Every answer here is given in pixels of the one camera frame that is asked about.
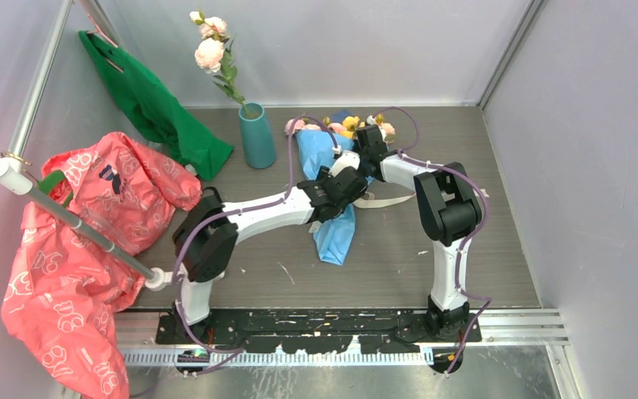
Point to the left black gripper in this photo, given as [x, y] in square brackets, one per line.
[323, 175]

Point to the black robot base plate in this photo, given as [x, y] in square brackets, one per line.
[319, 331]

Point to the pink printed raincoat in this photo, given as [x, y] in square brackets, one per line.
[64, 290]

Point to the silver metal frame pole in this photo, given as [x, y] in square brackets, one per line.
[28, 113]

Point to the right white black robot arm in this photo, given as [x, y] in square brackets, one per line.
[449, 214]

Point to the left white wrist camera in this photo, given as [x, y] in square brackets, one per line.
[346, 160]

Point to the blue paper bouquet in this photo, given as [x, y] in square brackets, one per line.
[332, 238]

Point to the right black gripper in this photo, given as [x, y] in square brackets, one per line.
[356, 147]

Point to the pink rose stem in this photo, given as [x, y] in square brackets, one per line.
[214, 55]

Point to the cream printed ribbon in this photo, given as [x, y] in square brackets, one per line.
[368, 201]

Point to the grey rod with white caps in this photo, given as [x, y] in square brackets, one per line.
[155, 278]

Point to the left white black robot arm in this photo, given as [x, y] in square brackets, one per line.
[206, 239]

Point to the teal ceramic vase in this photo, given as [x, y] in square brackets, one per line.
[258, 144]

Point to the green cloth bag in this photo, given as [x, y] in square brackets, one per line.
[154, 111]

